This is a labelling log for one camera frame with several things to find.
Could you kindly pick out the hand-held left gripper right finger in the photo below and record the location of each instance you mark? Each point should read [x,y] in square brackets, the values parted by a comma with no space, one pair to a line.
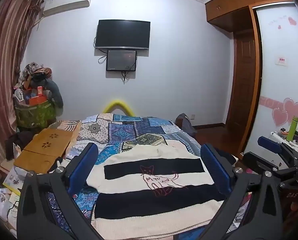
[215,166]

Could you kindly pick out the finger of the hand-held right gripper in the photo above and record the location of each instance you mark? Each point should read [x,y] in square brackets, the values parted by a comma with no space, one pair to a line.
[269,143]
[260,161]

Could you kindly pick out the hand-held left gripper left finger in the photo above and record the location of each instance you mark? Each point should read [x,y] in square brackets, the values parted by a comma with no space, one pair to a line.
[85,166]

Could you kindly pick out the cream and black striped sweater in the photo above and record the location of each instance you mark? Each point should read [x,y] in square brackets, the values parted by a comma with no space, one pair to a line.
[154,180]

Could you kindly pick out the dark clothes heap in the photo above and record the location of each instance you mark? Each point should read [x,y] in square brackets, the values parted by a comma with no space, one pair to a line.
[17,143]

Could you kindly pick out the pile of clothes and boxes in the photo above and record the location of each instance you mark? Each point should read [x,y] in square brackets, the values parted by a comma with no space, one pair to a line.
[37,85]

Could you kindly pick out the white nightstand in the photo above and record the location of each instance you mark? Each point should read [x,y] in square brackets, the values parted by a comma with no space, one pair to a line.
[284,140]

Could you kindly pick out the green bottle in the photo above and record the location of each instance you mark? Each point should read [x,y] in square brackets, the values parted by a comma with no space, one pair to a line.
[292,128]

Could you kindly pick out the wooden lap desk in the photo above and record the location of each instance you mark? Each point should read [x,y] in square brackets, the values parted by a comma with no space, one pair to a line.
[42,147]

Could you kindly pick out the grey backpack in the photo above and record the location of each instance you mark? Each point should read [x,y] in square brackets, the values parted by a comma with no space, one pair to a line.
[185,125]

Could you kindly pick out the blue patchwork blanket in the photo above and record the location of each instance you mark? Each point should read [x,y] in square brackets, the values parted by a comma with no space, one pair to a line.
[136,131]

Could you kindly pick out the green patterned bag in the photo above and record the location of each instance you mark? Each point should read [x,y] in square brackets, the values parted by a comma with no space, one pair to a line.
[36,116]

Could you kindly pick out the yellow foam tube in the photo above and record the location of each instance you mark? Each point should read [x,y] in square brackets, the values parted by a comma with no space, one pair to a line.
[117,103]

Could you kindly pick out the pile of papers and booklets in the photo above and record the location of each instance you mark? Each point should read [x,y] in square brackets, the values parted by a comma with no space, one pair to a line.
[10,192]

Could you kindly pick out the pink striped curtain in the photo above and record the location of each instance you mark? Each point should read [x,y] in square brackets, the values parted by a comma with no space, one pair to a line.
[6,62]

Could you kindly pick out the wooden overhead cabinet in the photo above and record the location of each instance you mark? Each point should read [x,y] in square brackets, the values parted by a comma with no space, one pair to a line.
[239,2]

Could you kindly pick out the white air conditioner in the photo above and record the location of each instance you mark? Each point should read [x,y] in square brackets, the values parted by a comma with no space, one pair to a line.
[67,2]

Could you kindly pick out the white wall socket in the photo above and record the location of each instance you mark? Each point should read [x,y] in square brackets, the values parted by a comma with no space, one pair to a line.
[193,117]

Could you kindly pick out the small black wall monitor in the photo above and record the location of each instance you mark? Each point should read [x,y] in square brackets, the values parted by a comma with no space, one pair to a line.
[121,60]

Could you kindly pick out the wall-mounted black television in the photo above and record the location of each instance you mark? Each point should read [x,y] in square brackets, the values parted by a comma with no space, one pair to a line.
[122,33]

